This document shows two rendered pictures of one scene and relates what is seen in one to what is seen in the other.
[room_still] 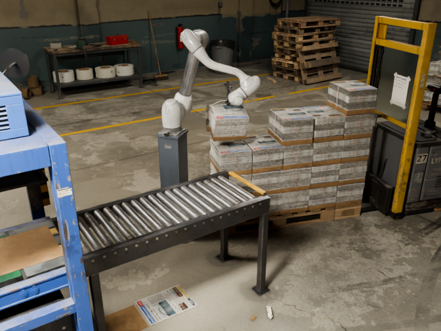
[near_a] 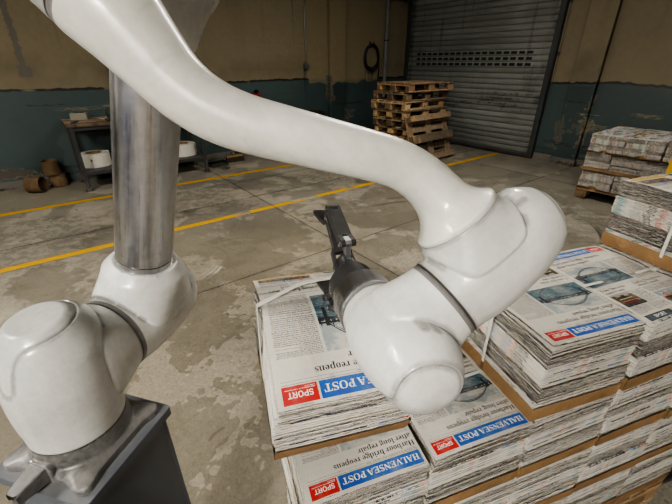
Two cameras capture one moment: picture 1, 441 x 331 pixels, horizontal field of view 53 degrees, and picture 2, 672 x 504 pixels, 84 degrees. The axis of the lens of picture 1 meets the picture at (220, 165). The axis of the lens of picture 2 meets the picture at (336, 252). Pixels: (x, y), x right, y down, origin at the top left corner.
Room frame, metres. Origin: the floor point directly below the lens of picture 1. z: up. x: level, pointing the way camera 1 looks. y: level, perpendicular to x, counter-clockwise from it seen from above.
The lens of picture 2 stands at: (3.00, -0.03, 1.62)
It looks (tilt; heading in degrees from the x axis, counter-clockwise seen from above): 27 degrees down; 356
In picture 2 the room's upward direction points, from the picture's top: straight up
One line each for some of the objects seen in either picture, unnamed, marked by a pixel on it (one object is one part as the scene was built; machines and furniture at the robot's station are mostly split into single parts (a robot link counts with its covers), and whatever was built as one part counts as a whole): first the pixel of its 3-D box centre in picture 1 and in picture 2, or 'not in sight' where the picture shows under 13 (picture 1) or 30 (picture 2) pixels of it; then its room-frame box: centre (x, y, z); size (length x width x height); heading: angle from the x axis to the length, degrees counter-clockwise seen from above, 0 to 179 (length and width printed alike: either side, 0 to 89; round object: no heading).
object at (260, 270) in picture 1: (262, 252); not in sight; (2.71, -0.31, 0.34); 0.06 x 0.06 x 0.68; 34
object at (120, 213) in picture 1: (128, 221); not in sight; (2.41, 0.58, 0.77); 0.47 x 0.05 x 0.05; 34
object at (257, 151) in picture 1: (273, 180); (462, 461); (3.78, -0.51, 0.42); 1.17 x 0.39 x 0.83; 105
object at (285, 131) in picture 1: (290, 126); (529, 328); (3.81, -0.63, 0.95); 0.38 x 0.29 x 0.23; 14
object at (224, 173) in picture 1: (149, 200); not in sight; (2.77, 0.50, 0.74); 1.34 x 0.05 x 0.12; 124
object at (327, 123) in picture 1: (319, 123); (606, 308); (3.89, -0.92, 0.95); 0.38 x 0.29 x 0.23; 17
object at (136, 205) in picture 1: (147, 216); not in sight; (2.49, 0.48, 0.77); 0.47 x 0.05 x 0.05; 34
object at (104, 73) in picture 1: (94, 63); (140, 141); (9.05, 2.56, 0.55); 1.80 x 0.70 x 1.09; 124
